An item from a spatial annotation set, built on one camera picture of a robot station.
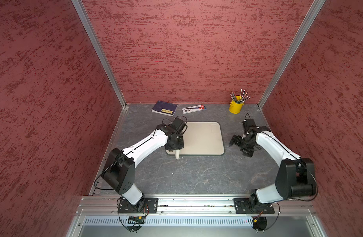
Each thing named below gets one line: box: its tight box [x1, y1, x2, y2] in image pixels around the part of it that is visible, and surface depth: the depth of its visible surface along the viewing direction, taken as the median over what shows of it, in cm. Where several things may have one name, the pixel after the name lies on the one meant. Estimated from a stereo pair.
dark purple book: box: [151, 100, 179, 117], surface depth 120 cm
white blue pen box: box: [181, 104, 207, 115], surface depth 120 cm
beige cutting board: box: [166, 121, 225, 156], surface depth 102 cm
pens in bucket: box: [229, 88, 252, 104], surface depth 112 cm
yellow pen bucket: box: [228, 100, 245, 115], surface depth 116 cm
